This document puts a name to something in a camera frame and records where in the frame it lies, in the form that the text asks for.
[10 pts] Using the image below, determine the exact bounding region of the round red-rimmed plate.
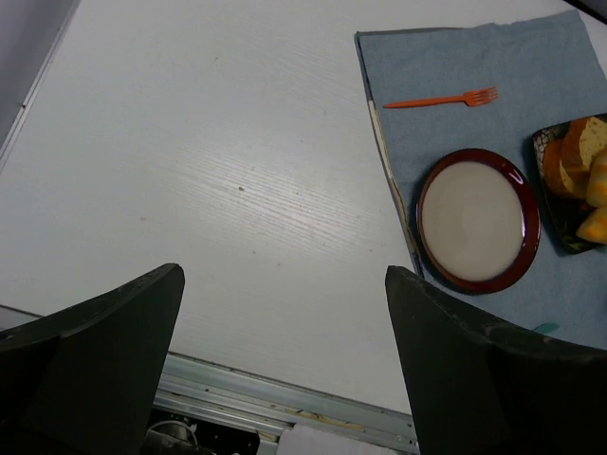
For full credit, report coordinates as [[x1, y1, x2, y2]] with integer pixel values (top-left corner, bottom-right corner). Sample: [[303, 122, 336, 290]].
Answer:
[[415, 148, 541, 294]]

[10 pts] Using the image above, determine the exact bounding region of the blue cloth mat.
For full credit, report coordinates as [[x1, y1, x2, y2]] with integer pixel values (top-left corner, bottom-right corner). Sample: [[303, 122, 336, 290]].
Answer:
[[358, 10, 606, 349]]

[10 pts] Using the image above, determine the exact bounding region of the large striped croissant bread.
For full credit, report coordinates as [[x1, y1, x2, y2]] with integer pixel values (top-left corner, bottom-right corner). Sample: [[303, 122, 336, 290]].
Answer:
[[576, 208, 607, 245]]

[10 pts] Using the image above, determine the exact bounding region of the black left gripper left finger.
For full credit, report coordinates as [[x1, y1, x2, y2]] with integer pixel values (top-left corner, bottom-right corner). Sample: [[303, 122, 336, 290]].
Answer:
[[1, 264, 185, 454]]

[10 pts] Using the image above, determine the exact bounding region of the aluminium table frame rail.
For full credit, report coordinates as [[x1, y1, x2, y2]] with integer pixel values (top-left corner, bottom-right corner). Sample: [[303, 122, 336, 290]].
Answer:
[[0, 305, 418, 454]]

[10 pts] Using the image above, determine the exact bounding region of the orange plastic fork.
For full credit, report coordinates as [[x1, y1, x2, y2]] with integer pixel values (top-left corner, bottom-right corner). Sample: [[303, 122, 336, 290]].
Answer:
[[383, 87, 498, 109]]

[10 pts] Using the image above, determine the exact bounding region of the dark patterned square tray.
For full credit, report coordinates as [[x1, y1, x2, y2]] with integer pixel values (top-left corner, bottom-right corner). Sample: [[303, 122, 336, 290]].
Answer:
[[532, 114, 606, 254]]

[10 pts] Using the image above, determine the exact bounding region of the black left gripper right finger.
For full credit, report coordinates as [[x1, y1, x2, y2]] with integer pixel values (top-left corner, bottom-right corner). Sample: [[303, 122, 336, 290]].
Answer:
[[385, 266, 606, 454]]

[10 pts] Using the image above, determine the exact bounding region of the small striped bread roll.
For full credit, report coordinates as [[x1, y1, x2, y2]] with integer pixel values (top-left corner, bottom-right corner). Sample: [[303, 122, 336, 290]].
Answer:
[[586, 150, 607, 208]]

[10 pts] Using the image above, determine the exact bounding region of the teal plastic knife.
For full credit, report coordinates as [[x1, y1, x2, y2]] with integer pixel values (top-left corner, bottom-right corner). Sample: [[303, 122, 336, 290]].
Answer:
[[533, 322, 560, 335]]

